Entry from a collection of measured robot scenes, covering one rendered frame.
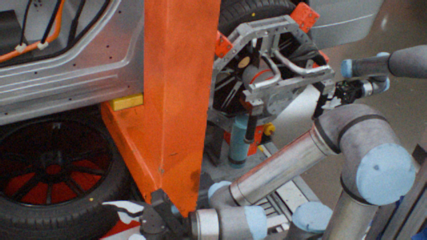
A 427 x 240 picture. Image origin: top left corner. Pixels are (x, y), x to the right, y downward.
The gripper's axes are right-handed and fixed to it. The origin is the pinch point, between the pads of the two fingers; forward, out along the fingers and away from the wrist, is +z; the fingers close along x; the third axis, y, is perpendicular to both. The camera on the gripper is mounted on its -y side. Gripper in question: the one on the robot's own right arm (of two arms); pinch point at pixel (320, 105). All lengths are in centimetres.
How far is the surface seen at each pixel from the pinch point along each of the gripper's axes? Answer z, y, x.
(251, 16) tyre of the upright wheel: 22.1, 29.9, -28.8
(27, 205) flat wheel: 118, -33, -23
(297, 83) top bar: 14.6, 14.5, -1.5
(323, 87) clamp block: 2.5, 10.7, 1.1
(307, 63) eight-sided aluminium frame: -6.6, 5.6, -20.5
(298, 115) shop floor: -60, -83, -70
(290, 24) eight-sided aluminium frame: 8.6, 28.7, -20.2
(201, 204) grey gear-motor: 49, -48, -6
